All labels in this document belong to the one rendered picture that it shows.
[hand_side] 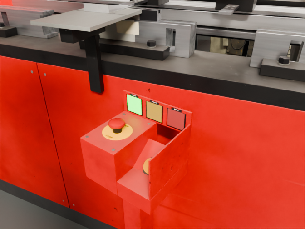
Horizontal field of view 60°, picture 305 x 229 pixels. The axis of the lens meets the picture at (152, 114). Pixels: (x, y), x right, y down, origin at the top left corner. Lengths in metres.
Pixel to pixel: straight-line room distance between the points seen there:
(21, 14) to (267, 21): 0.88
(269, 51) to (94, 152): 0.51
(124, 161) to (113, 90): 0.29
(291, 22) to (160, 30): 0.43
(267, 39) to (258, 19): 0.25
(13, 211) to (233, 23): 1.38
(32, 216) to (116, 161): 1.04
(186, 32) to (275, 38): 0.23
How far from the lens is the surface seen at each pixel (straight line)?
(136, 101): 0.67
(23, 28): 1.18
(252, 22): 1.02
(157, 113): 0.64
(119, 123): 0.61
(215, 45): 3.40
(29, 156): 1.34
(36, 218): 1.55
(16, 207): 1.64
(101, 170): 0.63
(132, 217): 0.77
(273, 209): 0.90
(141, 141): 0.63
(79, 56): 0.86
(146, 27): 0.85
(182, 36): 0.81
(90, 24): 0.67
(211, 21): 1.04
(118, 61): 0.79
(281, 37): 0.76
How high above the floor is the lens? 1.13
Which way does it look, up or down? 30 degrees down
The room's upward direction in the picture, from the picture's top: straight up
